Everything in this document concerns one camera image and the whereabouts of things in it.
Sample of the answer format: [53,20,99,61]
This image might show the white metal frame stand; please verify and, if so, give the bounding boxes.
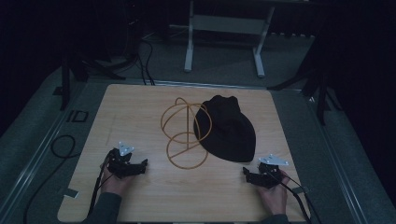
[169,0,276,78]

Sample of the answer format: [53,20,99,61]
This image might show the black hat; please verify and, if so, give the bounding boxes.
[192,94,257,163]

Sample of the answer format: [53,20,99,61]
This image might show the right hand-held gripper cable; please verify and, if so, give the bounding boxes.
[266,170,323,224]

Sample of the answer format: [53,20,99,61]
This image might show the gold wire hat stand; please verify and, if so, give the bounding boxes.
[160,96,213,171]

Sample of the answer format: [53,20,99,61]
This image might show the black floor cable loop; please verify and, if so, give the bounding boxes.
[22,133,82,224]

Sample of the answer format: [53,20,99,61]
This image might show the grey tape piece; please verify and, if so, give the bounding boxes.
[63,188,80,200]
[292,185,311,195]

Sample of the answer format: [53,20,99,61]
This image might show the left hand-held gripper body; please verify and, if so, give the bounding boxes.
[106,141,140,180]

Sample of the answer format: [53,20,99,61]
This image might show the left hand-held gripper cable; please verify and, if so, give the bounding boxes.
[87,152,114,217]

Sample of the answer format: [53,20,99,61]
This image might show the person's right hand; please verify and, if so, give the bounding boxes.
[256,169,291,217]

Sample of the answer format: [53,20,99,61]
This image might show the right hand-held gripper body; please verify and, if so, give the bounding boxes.
[252,153,290,189]

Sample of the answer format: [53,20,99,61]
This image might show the black tripod stand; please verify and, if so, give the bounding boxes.
[266,40,344,127]
[51,40,127,112]

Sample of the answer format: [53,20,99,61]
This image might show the hand-held gripper cable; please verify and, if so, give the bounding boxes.
[87,152,114,217]
[266,170,323,224]

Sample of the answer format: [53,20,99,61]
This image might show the black cables bundle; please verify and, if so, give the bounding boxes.
[124,18,157,87]

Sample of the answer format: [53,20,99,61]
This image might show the person's left hand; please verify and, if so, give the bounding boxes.
[100,166,135,198]

